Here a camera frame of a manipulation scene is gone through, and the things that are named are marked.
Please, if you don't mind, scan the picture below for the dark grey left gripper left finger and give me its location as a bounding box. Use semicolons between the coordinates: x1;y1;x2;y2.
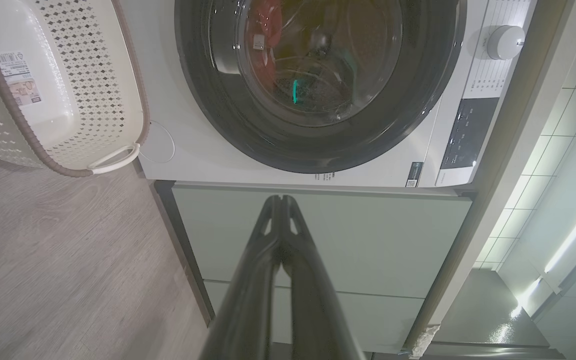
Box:
199;195;283;360

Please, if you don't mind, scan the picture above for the red garment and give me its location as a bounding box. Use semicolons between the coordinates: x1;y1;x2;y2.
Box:
249;0;285;90

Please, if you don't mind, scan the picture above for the blurry printed label sticker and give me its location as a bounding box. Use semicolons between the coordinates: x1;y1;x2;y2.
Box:
0;50;43;107

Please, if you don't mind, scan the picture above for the cream perforated laundry basket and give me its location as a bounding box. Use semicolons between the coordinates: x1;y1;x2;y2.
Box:
0;0;150;178

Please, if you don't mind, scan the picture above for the beige cabinet side panel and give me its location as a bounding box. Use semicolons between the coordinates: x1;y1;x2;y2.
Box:
402;0;576;359

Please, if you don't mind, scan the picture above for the pale green cabinet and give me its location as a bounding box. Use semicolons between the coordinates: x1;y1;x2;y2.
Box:
170;182;474;354

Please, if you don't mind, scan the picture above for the washing machine glass door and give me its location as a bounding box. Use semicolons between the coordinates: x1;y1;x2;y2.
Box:
174;0;468;175

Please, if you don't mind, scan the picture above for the white front-load washing machine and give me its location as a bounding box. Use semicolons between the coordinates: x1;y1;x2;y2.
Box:
120;0;539;189

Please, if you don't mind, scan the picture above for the white led light strip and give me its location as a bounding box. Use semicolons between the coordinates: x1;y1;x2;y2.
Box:
510;180;576;321

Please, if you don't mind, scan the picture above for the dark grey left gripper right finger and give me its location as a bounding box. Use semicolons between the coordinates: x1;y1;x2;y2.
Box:
281;195;367;360

